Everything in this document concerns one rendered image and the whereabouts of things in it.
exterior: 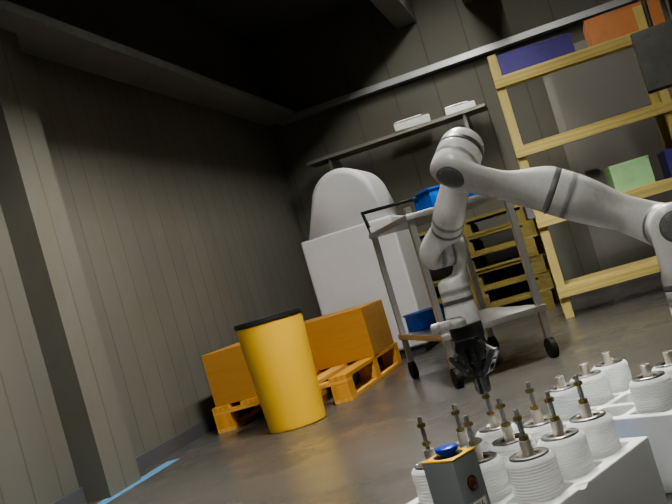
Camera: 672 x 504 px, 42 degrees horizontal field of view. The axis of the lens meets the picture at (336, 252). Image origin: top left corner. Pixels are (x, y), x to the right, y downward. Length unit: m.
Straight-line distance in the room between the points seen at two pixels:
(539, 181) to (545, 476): 0.54
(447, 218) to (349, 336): 3.96
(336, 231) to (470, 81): 2.49
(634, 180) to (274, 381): 2.95
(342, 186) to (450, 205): 4.88
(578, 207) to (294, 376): 3.13
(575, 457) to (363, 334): 4.06
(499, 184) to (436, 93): 6.89
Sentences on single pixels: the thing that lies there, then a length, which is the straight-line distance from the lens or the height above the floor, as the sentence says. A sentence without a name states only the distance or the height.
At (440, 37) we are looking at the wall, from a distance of 8.68.
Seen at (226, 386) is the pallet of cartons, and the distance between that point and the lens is 5.46.
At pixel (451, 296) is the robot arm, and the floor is 0.56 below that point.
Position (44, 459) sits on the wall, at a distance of 4.34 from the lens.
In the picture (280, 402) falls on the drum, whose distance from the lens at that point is 4.70.
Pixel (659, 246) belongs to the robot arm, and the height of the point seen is 0.56.
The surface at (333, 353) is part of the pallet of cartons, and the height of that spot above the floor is 0.24.
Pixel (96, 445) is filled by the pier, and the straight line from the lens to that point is 4.42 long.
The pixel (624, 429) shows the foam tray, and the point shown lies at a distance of 2.18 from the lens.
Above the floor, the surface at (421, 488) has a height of 0.22.
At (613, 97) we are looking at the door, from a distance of 8.45.
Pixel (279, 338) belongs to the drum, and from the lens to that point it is 4.65.
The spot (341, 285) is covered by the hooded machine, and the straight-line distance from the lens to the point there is 6.70.
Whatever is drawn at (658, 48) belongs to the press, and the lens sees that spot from 4.86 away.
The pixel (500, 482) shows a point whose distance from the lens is 1.77.
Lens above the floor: 0.65
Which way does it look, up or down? 2 degrees up
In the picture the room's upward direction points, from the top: 16 degrees counter-clockwise
